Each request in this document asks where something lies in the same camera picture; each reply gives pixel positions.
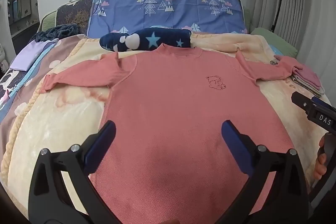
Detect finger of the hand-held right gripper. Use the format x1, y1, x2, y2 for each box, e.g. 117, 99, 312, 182
291, 91, 315, 115
311, 97, 336, 112

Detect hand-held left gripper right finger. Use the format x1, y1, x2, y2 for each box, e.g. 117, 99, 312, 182
213, 120, 313, 224

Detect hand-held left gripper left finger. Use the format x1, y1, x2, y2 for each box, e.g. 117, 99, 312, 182
28, 120, 124, 224

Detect pink sweater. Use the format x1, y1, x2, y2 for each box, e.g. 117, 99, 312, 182
39, 43, 305, 224

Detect person's right hand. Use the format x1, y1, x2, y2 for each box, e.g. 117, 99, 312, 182
314, 136, 327, 179

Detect folded grey garment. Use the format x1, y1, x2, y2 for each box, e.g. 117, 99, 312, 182
290, 74, 324, 98

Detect folded light pink garment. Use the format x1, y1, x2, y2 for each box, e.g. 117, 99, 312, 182
290, 63, 321, 88

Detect cream plush blanket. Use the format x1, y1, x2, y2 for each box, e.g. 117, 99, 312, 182
0, 33, 332, 198

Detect green pillow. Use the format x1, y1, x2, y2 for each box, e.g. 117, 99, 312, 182
249, 27, 298, 59

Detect white curtain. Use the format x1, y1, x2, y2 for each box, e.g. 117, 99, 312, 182
248, 0, 336, 98

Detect green quilted cushion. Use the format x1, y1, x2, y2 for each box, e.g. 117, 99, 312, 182
243, 7, 254, 30
37, 10, 58, 33

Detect printed bedsheet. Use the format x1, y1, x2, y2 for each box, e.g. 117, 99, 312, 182
0, 34, 88, 125

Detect purple cloth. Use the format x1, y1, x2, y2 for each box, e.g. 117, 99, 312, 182
9, 40, 57, 72

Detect grey-blue fuzzy blanket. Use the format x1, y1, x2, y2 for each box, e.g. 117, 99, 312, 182
29, 23, 80, 43

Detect navy star fleece blanket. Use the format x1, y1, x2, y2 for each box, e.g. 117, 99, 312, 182
99, 28, 192, 52

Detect white figurine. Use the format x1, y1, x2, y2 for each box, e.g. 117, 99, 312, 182
0, 46, 7, 75

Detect dark cabinet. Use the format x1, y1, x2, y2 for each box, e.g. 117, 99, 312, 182
10, 21, 40, 50

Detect dark floral pillow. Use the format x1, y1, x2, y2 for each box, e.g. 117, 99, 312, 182
56, 0, 94, 35

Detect blue tree print pillow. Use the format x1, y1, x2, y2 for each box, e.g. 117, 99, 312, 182
87, 0, 249, 38

